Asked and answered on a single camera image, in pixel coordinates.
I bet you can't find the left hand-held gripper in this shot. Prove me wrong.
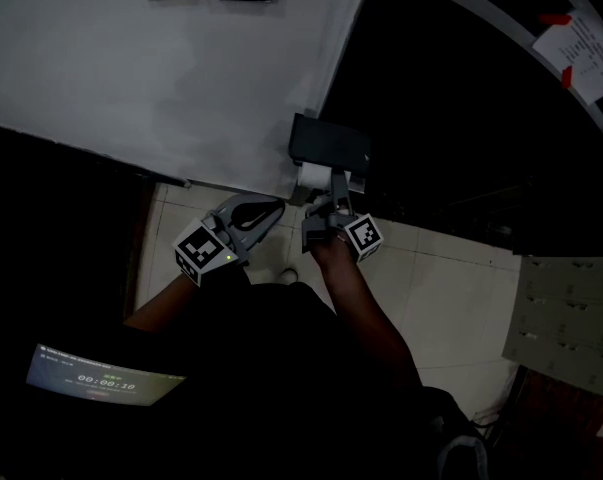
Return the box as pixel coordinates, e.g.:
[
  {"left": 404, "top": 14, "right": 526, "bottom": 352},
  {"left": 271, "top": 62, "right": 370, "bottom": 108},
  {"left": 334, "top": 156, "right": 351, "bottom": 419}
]
[{"left": 173, "top": 193, "right": 286, "bottom": 288}]

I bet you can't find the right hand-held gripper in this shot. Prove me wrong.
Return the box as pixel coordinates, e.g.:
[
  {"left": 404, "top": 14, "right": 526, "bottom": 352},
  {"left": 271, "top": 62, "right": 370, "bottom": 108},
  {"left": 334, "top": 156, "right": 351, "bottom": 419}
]
[{"left": 300, "top": 166, "right": 385, "bottom": 264}]

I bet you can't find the white toilet paper roll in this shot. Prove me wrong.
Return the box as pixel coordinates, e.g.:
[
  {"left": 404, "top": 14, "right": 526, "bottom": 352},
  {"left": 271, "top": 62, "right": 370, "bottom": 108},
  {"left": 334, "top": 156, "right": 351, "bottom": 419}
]
[{"left": 296, "top": 161, "right": 353, "bottom": 192}]

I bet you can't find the person's right forearm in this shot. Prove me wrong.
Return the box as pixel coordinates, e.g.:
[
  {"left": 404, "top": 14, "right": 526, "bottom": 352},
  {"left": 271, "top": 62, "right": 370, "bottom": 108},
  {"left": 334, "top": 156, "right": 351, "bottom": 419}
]
[{"left": 310, "top": 240, "right": 422, "bottom": 384}]

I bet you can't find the person's left forearm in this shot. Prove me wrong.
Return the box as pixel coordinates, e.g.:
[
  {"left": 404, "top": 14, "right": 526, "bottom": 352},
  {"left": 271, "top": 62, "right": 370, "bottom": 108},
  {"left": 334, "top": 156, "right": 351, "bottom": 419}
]
[{"left": 123, "top": 270, "right": 202, "bottom": 334}]

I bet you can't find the black toilet paper holder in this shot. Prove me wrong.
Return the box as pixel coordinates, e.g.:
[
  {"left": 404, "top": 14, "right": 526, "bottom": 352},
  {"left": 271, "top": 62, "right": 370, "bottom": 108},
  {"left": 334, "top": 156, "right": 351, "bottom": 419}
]
[{"left": 287, "top": 112, "right": 372, "bottom": 207}]

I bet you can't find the dark glass door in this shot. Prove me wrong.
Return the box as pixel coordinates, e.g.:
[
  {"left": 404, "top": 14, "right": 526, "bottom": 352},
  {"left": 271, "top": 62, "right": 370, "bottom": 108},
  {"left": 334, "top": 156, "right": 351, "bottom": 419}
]
[{"left": 320, "top": 0, "right": 603, "bottom": 257}]

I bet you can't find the person in dark clothes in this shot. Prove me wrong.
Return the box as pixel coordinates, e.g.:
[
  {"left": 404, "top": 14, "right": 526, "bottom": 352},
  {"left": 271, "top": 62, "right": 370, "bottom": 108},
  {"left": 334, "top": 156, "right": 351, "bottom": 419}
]
[{"left": 123, "top": 267, "right": 482, "bottom": 480}]

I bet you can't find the lit screen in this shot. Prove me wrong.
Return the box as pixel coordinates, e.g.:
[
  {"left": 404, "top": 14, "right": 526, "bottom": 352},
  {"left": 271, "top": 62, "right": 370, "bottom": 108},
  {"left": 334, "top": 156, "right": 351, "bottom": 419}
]
[{"left": 25, "top": 343, "right": 188, "bottom": 408}]

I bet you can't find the white note with red tape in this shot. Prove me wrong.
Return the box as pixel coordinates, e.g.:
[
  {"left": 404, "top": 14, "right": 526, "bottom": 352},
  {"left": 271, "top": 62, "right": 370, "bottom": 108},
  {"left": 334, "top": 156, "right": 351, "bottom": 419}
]
[{"left": 530, "top": 10, "right": 603, "bottom": 107}]

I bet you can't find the grey bag strap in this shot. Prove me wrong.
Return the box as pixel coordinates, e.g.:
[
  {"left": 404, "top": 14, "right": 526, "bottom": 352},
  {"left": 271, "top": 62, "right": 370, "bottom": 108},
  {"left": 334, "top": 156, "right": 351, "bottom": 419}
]
[{"left": 435, "top": 432, "right": 490, "bottom": 480}]

